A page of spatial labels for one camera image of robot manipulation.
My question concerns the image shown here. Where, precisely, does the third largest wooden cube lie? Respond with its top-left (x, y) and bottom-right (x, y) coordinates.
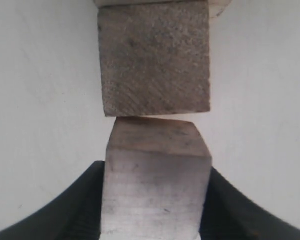
top-left (97, 0), bottom-right (211, 117)

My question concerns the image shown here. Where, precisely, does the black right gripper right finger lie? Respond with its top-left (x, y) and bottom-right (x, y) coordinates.
top-left (199, 168), bottom-right (300, 240)

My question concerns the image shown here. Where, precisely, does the second largest wooden cube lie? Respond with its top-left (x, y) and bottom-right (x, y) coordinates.
top-left (92, 0), bottom-right (211, 7)

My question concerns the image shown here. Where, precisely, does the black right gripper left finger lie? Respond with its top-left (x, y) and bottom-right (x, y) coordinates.
top-left (0, 161), bottom-right (105, 240)

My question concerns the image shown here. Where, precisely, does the smallest wooden cube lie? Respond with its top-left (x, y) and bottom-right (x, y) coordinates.
top-left (100, 117), bottom-right (212, 240)

